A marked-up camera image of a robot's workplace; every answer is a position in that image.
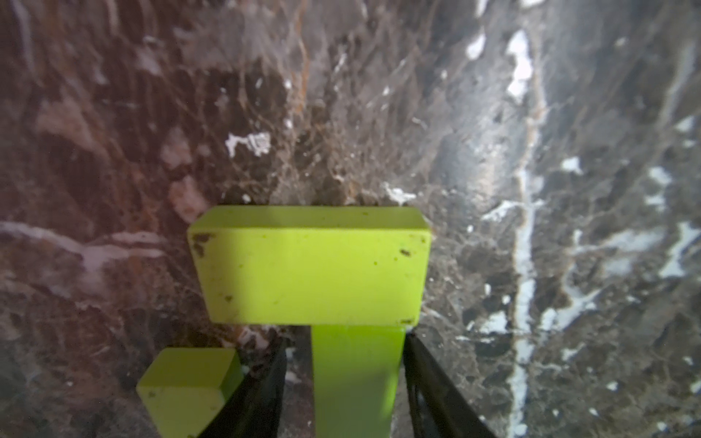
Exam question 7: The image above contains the green block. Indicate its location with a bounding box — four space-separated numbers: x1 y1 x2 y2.
311 326 405 438
136 348 245 437
187 205 432 327

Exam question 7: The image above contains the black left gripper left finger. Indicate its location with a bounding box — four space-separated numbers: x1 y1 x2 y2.
198 341 288 438

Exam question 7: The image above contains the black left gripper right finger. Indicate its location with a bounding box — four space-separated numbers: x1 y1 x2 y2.
403 333 495 438

